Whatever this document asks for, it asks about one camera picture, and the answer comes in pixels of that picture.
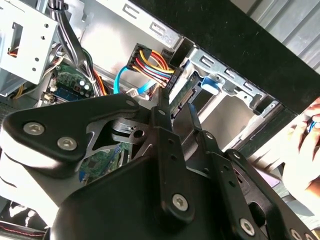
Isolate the person's bare hand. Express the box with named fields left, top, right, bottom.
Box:
left=282, top=96, right=320, bottom=218

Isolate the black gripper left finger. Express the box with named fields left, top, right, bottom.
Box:
left=0, top=88, right=196, bottom=225

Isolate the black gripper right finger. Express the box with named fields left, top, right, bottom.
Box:
left=187, top=103, right=320, bottom=240

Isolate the hard disk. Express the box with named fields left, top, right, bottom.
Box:
left=169, top=71, right=225, bottom=118

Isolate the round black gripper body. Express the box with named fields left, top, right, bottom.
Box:
left=49, top=154, right=240, bottom=240

